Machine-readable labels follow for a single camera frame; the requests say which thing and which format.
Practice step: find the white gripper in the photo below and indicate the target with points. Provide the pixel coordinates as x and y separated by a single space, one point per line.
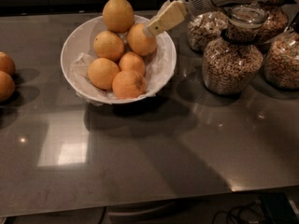
177 11

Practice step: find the centre small orange in bowl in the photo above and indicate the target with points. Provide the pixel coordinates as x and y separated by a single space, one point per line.
132 61

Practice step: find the white paper bowl liner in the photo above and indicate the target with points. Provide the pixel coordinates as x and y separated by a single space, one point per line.
157 69

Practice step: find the white bowl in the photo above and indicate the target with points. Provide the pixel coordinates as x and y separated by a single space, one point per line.
162 62

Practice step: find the back left glass cereal jar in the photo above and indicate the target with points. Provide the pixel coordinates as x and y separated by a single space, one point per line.
202 29

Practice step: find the glass cereal jar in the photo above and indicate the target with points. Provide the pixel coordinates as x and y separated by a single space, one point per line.
232 61
274 25
281 65
202 29

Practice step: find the front glass cereal jar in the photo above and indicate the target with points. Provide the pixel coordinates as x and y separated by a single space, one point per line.
232 61

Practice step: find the back right glass cereal jar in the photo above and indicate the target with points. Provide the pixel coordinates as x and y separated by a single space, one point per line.
274 25

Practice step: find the far right glass cereal jar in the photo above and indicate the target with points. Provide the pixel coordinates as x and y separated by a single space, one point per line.
281 65

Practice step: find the black box under table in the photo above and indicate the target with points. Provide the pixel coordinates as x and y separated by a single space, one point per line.
277 209

